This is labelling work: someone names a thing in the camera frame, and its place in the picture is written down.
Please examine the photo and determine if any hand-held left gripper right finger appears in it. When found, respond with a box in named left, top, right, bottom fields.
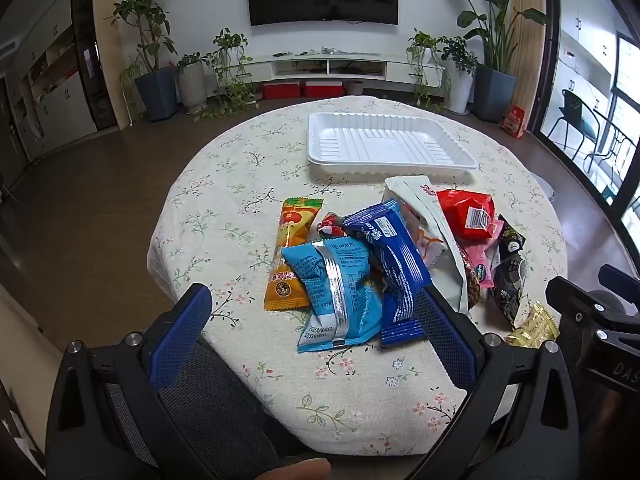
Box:
left=410, top=285, right=596, bottom=480

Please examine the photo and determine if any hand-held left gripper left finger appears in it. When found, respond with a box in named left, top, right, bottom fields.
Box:
left=45, top=282, right=221, bottom=480

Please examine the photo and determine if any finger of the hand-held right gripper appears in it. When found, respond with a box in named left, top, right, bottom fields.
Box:
left=599, top=263, right=640, bottom=294
left=545, top=276, right=622, bottom=327

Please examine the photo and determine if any gold snack packet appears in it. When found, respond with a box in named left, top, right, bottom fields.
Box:
left=505, top=302, right=560, bottom=350

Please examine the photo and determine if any brown red chocolate packet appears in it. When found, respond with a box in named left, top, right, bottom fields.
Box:
left=460, top=250, right=483, bottom=308

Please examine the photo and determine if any large white snack packet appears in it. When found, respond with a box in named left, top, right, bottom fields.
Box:
left=384, top=175, right=473, bottom=316

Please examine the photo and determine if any black patterned snack packet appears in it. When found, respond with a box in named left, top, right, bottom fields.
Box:
left=490, top=215, right=528, bottom=328

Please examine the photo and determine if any pink snack packet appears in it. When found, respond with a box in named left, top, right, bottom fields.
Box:
left=457, top=232, right=503, bottom=291

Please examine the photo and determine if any dark blue snack packet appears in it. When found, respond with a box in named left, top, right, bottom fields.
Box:
left=342, top=200, right=433, bottom=348

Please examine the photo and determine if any clear packet with orange print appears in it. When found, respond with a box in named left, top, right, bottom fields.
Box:
left=407, top=210, right=446, bottom=266

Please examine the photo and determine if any light blue snack packet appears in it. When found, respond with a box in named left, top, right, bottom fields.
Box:
left=281, top=239, right=383, bottom=354

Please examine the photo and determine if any orange snack packet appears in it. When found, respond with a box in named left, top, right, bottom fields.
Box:
left=264, top=196, right=324, bottom=312

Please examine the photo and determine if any small red white snack packet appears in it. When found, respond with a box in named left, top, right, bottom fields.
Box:
left=317, top=212, right=351, bottom=238

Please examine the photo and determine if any white plastic tray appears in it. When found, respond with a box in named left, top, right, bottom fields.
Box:
left=306, top=112, right=480, bottom=177

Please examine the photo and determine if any person's left hand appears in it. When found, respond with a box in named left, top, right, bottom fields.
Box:
left=260, top=459, right=332, bottom=480

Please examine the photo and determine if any white trash can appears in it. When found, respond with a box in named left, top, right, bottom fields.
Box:
left=529, top=172, right=557, bottom=204

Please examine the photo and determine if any black chair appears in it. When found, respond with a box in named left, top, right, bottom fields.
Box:
left=547, top=89, right=613, bottom=161

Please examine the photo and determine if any red box on floor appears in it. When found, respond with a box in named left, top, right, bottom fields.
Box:
left=501, top=105, right=527, bottom=139

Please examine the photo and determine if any large leafy plant dark pot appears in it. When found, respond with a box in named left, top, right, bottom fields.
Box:
left=430, top=0, right=551, bottom=122

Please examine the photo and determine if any tall plant in dark pot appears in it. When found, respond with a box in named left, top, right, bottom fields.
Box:
left=112, top=0, right=179, bottom=122

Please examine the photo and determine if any bushy plant in white pot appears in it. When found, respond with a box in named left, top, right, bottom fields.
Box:
left=437, top=35, right=478, bottom=115

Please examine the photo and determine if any plant in ribbed white pot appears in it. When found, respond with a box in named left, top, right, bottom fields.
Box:
left=176, top=52, right=208, bottom=111

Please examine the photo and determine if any red storage box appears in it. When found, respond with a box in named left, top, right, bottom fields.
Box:
left=262, top=81, right=301, bottom=100
left=305, top=80, right=345, bottom=98

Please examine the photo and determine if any trailing vine plant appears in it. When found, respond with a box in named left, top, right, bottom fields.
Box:
left=195, top=27, right=261, bottom=121

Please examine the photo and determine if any hanging vine plant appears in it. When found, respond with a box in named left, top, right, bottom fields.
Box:
left=406, top=27, right=446, bottom=111

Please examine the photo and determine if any white television cabinet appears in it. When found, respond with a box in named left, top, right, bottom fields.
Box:
left=250, top=52, right=446, bottom=86

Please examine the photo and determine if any wall storage cabinet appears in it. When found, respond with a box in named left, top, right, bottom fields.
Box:
left=0, top=0, right=101, bottom=161

